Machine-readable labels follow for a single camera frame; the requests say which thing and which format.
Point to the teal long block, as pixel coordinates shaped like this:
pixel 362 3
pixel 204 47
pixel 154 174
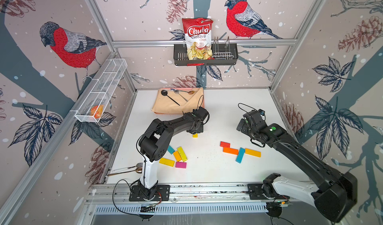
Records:
pixel 240 155

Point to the red small block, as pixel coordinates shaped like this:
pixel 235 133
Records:
pixel 224 144

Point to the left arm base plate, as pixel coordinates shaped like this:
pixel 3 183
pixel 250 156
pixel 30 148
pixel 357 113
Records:
pixel 157 193

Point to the wooden spoon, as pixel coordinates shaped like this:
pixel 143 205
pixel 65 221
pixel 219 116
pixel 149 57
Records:
pixel 188 92

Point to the beige folded cloth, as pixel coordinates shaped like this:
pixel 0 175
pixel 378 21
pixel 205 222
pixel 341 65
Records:
pixel 176 103

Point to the copper spoon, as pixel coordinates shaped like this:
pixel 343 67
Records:
pixel 137 170

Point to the yellow long block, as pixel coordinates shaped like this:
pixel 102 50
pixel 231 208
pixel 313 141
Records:
pixel 167 162

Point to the white wire wall basket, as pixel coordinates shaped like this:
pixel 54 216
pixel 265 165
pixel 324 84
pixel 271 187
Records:
pixel 102 90

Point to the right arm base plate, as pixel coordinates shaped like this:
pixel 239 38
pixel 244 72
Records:
pixel 259 191

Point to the orange long block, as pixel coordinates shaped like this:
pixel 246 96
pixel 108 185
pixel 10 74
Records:
pixel 230 150

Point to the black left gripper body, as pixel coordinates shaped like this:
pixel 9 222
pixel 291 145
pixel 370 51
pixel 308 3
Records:
pixel 200 129

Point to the black ladle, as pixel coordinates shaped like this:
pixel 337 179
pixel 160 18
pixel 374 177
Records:
pixel 165 93

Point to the magenta block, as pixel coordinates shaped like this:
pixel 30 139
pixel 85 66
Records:
pixel 181 165

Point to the orange small block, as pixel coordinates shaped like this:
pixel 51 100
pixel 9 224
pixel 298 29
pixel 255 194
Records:
pixel 177 156

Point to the red cassava chips bag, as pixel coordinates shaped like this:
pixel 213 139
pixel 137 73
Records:
pixel 198 38

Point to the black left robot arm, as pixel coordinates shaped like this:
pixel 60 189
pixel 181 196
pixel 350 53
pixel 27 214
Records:
pixel 153 144

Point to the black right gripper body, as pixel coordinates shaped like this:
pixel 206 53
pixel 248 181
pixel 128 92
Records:
pixel 244 129

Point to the black wire rack basket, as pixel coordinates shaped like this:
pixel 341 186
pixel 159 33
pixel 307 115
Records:
pixel 219 54

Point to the lime yellow block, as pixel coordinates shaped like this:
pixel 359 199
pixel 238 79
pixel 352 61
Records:
pixel 182 154

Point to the teal small block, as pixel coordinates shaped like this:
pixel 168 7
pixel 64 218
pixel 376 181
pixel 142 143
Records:
pixel 170 149

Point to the pink tray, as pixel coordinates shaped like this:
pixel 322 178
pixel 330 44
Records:
pixel 203 105

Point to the yellow orange block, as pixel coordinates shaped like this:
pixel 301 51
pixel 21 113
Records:
pixel 252 152

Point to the orange fruit in basket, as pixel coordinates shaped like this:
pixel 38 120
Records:
pixel 96 111

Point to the aluminium rail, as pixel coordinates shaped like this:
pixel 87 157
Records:
pixel 179 193

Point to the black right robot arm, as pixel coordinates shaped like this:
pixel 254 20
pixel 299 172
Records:
pixel 331 192

